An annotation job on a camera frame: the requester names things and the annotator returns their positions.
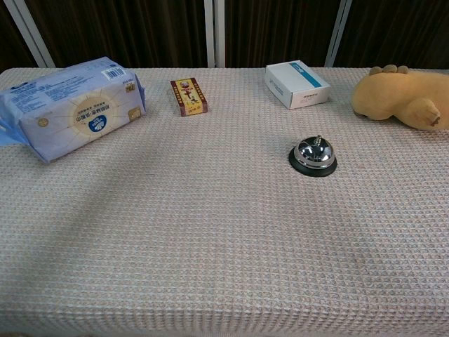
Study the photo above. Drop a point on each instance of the dark brown curtain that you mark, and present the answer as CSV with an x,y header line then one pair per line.
x,y
129,31

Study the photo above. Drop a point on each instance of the blue tissue paper pack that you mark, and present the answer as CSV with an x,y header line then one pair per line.
x,y
70,105

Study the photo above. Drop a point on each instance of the white screen frame post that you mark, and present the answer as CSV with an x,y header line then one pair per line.
x,y
337,33
29,31
214,33

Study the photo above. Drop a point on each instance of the red yellow small box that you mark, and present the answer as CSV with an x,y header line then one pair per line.
x,y
188,96

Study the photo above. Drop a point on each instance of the white box with teal stripe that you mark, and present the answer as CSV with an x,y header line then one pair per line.
x,y
294,82

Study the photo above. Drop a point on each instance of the beige waffle weave tablecloth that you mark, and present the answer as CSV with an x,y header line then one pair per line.
x,y
210,228

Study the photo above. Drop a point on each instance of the yellow plush toy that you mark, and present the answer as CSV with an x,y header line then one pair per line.
x,y
396,94

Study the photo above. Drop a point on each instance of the silver desk call bell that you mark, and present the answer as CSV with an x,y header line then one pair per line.
x,y
313,152

